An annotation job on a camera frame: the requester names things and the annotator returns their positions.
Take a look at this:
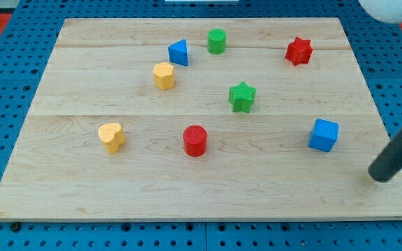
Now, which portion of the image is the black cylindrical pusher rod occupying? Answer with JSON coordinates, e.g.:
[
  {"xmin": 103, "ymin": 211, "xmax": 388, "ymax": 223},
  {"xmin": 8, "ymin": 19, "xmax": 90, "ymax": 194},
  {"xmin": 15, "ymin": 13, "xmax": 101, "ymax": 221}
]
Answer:
[{"xmin": 368, "ymin": 128, "xmax": 402, "ymax": 183}]

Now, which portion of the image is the blue cube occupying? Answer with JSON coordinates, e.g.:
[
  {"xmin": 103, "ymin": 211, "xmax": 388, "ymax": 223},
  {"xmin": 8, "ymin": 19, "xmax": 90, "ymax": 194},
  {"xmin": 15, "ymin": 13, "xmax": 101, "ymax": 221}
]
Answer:
[{"xmin": 308, "ymin": 119, "xmax": 340, "ymax": 152}]

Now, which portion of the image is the red star block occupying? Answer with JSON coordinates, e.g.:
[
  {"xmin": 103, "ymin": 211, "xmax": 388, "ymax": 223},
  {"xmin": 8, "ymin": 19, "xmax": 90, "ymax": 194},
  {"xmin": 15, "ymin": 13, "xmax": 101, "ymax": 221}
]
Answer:
[{"xmin": 285, "ymin": 37, "xmax": 313, "ymax": 66}]

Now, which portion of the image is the green star block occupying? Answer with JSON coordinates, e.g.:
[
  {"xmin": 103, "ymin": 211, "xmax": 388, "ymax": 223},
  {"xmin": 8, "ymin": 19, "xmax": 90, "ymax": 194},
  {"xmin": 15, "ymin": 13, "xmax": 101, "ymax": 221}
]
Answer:
[{"xmin": 228, "ymin": 82, "xmax": 256, "ymax": 113}]

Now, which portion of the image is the green cylinder block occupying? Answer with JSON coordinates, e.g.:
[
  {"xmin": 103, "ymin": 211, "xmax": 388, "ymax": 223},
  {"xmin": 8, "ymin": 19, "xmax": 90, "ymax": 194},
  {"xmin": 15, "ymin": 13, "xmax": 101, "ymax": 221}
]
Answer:
[{"xmin": 207, "ymin": 29, "xmax": 227, "ymax": 54}]

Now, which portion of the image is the wooden board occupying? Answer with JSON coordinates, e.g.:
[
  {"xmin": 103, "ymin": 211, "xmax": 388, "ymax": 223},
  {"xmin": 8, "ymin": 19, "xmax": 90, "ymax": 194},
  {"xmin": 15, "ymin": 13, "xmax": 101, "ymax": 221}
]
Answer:
[{"xmin": 0, "ymin": 18, "xmax": 402, "ymax": 222}]

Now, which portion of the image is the red cylinder block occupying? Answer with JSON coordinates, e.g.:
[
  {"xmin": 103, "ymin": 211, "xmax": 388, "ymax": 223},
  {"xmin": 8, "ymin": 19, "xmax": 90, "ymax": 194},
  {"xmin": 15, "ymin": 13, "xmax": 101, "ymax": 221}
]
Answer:
[{"xmin": 183, "ymin": 125, "xmax": 207, "ymax": 157}]

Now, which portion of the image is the blue triangle block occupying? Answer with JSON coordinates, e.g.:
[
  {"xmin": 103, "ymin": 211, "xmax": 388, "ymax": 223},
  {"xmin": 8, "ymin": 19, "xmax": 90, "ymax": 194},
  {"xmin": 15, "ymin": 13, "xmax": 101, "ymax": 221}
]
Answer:
[{"xmin": 167, "ymin": 39, "xmax": 189, "ymax": 66}]

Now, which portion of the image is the yellow heptagon block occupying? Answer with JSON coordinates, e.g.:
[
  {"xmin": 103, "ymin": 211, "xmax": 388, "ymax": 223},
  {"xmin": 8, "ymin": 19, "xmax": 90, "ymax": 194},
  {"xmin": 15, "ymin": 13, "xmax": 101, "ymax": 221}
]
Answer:
[{"xmin": 152, "ymin": 62, "xmax": 175, "ymax": 91}]

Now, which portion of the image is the yellow heart block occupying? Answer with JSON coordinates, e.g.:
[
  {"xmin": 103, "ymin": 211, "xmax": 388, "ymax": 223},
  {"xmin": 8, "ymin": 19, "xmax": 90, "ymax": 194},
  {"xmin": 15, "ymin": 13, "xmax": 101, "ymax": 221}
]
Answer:
[{"xmin": 98, "ymin": 123, "xmax": 126, "ymax": 154}]

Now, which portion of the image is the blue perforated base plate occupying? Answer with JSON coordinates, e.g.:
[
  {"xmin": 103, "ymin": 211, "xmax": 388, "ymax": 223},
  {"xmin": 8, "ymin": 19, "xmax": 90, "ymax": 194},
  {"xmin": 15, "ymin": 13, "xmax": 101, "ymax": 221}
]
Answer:
[{"xmin": 0, "ymin": 1, "xmax": 402, "ymax": 250}]

